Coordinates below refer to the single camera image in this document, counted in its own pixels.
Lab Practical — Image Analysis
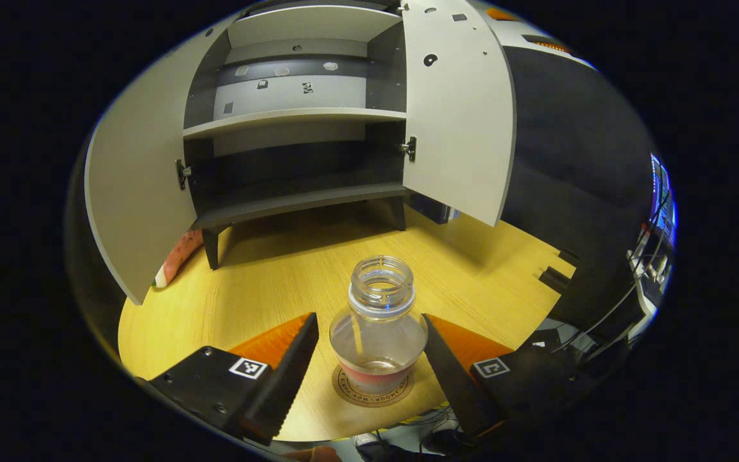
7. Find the watermelon slice toy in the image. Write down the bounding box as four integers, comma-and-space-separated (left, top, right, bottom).
153, 230, 205, 289

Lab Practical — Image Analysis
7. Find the white cabinet shelf board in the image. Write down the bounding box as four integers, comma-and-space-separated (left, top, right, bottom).
227, 5, 403, 49
182, 108, 407, 141

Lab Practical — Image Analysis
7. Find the black backdrop cloth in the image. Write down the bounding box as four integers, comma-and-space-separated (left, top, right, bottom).
65, 5, 662, 366

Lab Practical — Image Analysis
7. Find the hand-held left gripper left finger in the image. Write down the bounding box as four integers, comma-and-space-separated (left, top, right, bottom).
133, 312, 319, 447

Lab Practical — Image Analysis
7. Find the round brown coaster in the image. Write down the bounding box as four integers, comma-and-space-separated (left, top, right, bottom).
332, 363, 416, 408

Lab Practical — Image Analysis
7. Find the white cabinet door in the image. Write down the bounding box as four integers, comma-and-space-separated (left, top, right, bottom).
402, 0, 518, 227
84, 13, 242, 305

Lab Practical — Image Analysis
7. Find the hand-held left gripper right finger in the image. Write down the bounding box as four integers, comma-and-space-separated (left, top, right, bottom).
422, 314, 601, 440

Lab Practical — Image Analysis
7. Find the computer monitor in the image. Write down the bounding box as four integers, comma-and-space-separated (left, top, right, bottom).
649, 153, 678, 251

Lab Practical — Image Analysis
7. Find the clear bottle with pink label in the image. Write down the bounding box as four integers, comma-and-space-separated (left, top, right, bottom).
329, 255, 429, 395

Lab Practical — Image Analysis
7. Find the white equipment frame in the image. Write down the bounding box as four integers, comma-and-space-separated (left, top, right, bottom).
626, 231, 672, 321

